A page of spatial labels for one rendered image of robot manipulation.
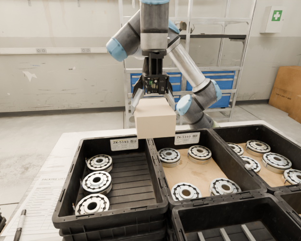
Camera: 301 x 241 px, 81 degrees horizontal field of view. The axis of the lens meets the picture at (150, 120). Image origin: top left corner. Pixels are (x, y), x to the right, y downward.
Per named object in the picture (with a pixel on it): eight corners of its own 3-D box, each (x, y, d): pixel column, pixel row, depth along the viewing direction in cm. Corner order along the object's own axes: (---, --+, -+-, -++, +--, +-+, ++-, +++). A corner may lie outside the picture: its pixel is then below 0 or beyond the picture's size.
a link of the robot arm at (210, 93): (200, 107, 112) (144, 34, 98) (221, 93, 108) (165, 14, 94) (205, 114, 101) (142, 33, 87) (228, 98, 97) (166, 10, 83)
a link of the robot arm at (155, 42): (139, 33, 51) (166, 33, 52) (139, 50, 53) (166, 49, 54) (141, 33, 44) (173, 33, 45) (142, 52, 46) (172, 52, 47)
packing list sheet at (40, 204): (37, 176, 89) (36, 175, 89) (84, 172, 92) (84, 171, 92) (-6, 246, 60) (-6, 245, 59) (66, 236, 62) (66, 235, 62)
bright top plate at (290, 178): (277, 170, 70) (278, 169, 70) (302, 169, 70) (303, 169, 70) (297, 190, 61) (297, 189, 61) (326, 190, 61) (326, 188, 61)
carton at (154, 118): (134, 117, 69) (133, 99, 66) (164, 115, 71) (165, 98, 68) (137, 138, 55) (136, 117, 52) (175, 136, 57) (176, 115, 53)
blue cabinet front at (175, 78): (132, 111, 262) (130, 73, 238) (178, 109, 271) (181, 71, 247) (132, 112, 260) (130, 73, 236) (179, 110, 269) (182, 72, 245)
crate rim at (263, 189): (147, 136, 84) (147, 132, 83) (207, 132, 88) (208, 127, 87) (169, 212, 48) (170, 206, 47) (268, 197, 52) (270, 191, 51)
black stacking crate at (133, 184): (85, 160, 83) (80, 139, 78) (147, 154, 88) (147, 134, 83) (60, 252, 48) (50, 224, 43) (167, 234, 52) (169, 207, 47)
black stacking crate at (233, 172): (148, 154, 88) (148, 134, 83) (204, 148, 92) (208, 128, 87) (168, 234, 52) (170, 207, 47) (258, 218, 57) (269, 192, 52)
